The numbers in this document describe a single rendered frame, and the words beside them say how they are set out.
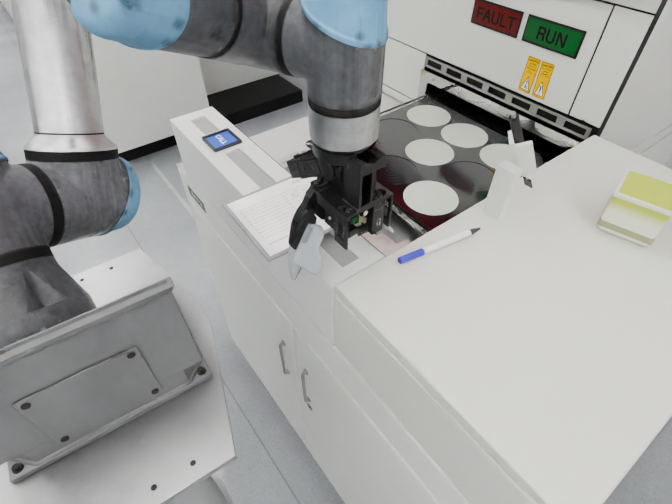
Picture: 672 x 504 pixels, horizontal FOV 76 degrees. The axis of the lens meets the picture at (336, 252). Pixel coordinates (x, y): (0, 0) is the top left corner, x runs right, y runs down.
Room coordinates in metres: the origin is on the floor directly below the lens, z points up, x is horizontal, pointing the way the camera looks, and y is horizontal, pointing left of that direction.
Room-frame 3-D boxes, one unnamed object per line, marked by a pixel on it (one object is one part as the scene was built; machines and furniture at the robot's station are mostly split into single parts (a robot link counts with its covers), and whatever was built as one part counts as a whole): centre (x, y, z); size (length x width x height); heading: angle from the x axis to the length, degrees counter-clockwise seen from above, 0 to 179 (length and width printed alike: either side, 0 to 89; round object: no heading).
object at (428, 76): (0.91, -0.35, 0.89); 0.44 x 0.02 x 0.10; 37
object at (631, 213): (0.47, -0.43, 1.00); 0.07 x 0.07 x 0.07; 52
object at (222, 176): (0.60, 0.13, 0.89); 0.55 x 0.09 x 0.14; 37
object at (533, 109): (0.91, -0.36, 0.96); 0.44 x 0.01 x 0.02; 37
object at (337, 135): (0.42, -0.01, 1.16); 0.08 x 0.08 x 0.05
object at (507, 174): (0.51, -0.26, 1.03); 0.06 x 0.04 x 0.13; 127
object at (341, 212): (0.41, -0.01, 1.08); 0.09 x 0.08 x 0.12; 37
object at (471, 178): (0.77, -0.20, 0.90); 0.34 x 0.34 x 0.01; 37
